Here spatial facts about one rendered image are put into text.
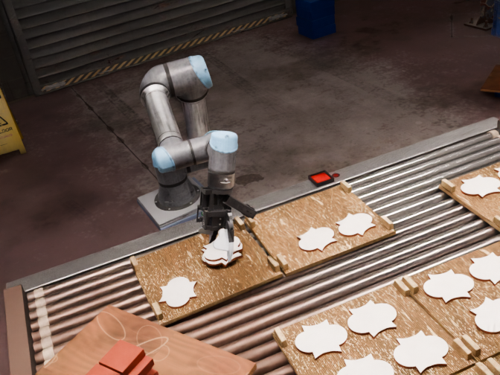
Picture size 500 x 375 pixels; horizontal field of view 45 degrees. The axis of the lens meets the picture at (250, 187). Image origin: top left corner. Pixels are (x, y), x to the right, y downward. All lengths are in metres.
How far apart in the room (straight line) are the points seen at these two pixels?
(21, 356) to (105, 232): 2.20
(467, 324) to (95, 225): 2.86
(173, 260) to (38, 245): 2.16
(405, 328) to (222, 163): 0.67
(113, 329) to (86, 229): 2.42
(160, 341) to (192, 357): 0.11
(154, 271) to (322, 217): 0.61
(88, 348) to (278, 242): 0.72
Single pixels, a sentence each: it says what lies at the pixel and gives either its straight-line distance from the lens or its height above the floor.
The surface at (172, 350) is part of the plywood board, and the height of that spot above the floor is 1.04.
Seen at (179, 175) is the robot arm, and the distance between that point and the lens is 2.36.
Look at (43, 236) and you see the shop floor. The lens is 4.19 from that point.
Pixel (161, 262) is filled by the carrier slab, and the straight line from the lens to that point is 2.07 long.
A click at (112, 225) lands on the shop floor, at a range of 4.06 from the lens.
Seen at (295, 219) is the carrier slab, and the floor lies 0.94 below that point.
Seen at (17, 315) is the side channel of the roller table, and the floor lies 0.95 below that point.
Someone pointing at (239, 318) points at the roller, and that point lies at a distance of 1.83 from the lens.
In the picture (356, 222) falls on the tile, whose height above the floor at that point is 0.95.
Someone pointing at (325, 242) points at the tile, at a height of 0.95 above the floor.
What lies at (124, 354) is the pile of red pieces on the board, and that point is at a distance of 1.32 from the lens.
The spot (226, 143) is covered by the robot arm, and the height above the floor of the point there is 1.43.
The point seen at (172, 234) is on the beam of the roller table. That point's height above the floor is 0.91.
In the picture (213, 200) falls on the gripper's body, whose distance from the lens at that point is 1.68.
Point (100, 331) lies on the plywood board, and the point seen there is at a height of 1.04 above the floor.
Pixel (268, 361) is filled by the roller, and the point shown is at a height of 0.92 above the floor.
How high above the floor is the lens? 2.18
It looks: 32 degrees down
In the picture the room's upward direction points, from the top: 9 degrees counter-clockwise
